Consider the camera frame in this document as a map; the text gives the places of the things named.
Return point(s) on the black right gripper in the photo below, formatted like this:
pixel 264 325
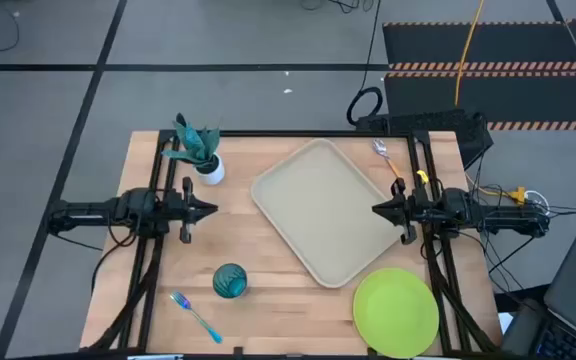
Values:
pixel 415 210

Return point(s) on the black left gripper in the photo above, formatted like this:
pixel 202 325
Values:
pixel 186 210

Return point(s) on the beige plastic tray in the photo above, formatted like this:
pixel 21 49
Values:
pixel 318 210

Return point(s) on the teal faceted plastic cup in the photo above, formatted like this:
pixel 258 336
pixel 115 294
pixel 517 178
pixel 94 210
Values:
pixel 230 281

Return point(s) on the lime green plate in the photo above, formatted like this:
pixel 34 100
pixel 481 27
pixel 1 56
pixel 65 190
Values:
pixel 395 312

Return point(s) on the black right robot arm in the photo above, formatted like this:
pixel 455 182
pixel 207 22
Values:
pixel 508 217

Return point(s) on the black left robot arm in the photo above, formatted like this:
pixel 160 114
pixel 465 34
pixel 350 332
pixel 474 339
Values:
pixel 93 212

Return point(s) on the snake plant in white pot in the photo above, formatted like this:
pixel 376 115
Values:
pixel 210 170

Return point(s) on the yellow clip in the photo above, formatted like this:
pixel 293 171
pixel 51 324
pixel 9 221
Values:
pixel 423 176

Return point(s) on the black perforated computer case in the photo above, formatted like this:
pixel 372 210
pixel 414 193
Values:
pixel 443 122

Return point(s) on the black mat hazard stripes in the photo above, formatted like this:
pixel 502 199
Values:
pixel 418 45
pixel 418 95

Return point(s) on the black aluminium table frame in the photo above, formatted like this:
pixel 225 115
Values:
pixel 293 133

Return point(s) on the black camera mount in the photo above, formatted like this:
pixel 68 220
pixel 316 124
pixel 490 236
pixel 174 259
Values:
pixel 238 353

